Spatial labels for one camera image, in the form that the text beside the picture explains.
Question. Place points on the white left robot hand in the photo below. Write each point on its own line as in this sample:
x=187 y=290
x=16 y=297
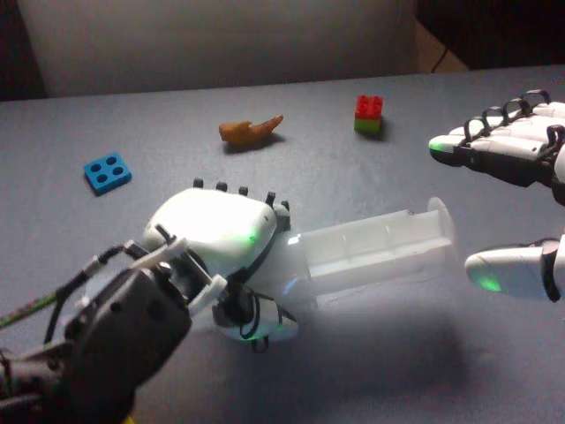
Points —
x=212 y=221

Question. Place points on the large translucent plastic syringe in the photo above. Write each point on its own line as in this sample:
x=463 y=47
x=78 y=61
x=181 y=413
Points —
x=371 y=247

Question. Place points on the brown toy food piece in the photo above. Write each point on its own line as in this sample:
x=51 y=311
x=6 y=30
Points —
x=243 y=131

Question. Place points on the blue four-hole toy block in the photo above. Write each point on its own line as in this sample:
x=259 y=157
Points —
x=107 y=173

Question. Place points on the red and green toy brick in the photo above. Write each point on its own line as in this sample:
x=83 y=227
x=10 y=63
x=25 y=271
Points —
x=368 y=112

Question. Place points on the yellow toy block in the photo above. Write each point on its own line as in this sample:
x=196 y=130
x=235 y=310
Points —
x=130 y=419

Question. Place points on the beige cardboard box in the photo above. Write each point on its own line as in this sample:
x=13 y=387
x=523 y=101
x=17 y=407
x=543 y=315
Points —
x=430 y=44

